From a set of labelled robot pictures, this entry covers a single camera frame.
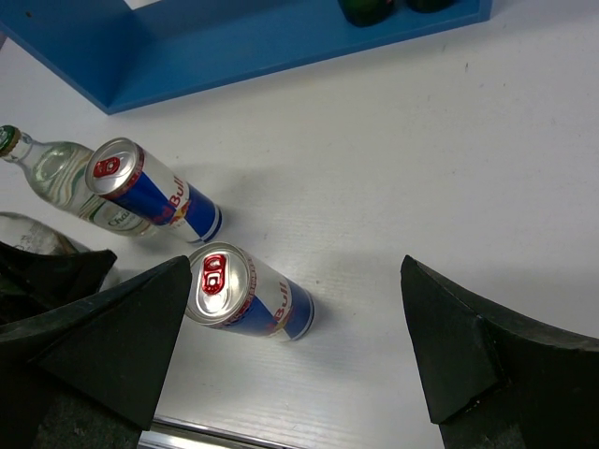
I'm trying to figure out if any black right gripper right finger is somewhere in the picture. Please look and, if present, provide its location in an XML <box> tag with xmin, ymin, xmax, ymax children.
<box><xmin>401</xmin><ymin>256</ymin><xmax>598</xmax><ymax>448</ymax></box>

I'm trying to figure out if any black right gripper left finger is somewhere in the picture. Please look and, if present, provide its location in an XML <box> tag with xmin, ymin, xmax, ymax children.
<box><xmin>1</xmin><ymin>249</ymin><xmax>191</xmax><ymax>448</ymax></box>

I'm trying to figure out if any clear water bottle front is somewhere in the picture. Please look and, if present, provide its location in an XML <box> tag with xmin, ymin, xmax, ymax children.
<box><xmin>1</xmin><ymin>211</ymin><xmax>90</xmax><ymax>255</ymax></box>

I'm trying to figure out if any clear water bottle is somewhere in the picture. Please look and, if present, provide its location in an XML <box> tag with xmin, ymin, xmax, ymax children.
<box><xmin>1</xmin><ymin>124</ymin><xmax>155</xmax><ymax>238</ymax></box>
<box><xmin>1</xmin><ymin>211</ymin><xmax>90</xmax><ymax>255</ymax></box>

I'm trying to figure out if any blue and yellow shelf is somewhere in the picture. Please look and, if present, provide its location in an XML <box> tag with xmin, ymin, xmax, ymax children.
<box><xmin>1</xmin><ymin>1</ymin><xmax>492</xmax><ymax>115</ymax></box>

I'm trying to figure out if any Red Bull can right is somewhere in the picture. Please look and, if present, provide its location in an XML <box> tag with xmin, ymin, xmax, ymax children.
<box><xmin>185</xmin><ymin>242</ymin><xmax>315</xmax><ymax>341</ymax></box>

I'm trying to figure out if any clear water bottle rear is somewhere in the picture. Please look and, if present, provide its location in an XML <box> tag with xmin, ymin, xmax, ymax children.
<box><xmin>1</xmin><ymin>124</ymin><xmax>155</xmax><ymax>238</ymax></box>

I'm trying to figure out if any Red Bull can behind cola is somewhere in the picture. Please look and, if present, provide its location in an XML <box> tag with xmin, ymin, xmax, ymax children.
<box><xmin>85</xmin><ymin>138</ymin><xmax>223</xmax><ymax>243</ymax></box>

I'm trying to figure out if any green Perrier bottle right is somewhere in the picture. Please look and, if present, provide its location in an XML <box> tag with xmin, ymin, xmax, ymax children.
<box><xmin>405</xmin><ymin>0</ymin><xmax>458</xmax><ymax>14</ymax></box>

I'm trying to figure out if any green perrier bottle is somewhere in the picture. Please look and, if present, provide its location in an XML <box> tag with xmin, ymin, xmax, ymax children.
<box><xmin>405</xmin><ymin>0</ymin><xmax>458</xmax><ymax>14</ymax></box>
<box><xmin>338</xmin><ymin>0</ymin><xmax>395</xmax><ymax>27</ymax></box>

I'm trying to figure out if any green Perrier bottle left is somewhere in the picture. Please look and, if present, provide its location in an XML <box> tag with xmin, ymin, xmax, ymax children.
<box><xmin>338</xmin><ymin>0</ymin><xmax>395</xmax><ymax>27</ymax></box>

